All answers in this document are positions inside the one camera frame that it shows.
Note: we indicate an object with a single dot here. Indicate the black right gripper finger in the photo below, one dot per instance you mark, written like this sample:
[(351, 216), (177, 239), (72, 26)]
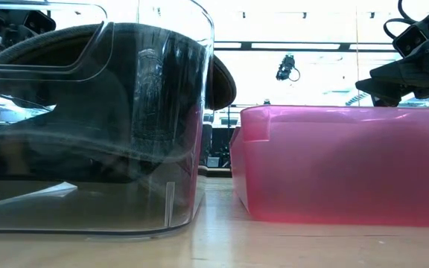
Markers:
[(400, 70), (384, 93)]

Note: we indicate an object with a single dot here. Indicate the red plastic bin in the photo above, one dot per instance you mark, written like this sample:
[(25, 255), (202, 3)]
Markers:
[(330, 167)]

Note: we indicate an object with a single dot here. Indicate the clear plastic bin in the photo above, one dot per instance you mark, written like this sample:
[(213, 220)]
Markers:
[(88, 208)]

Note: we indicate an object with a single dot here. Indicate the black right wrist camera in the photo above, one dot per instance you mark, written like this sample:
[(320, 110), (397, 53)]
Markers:
[(410, 39)]

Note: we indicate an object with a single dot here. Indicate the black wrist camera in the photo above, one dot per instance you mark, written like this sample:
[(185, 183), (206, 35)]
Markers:
[(39, 22), (410, 39)]

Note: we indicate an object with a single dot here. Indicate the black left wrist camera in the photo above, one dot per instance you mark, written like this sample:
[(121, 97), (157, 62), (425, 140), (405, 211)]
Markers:
[(39, 22)]

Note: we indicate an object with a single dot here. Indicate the black overhead camera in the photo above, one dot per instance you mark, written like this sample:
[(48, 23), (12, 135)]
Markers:
[(285, 69)]

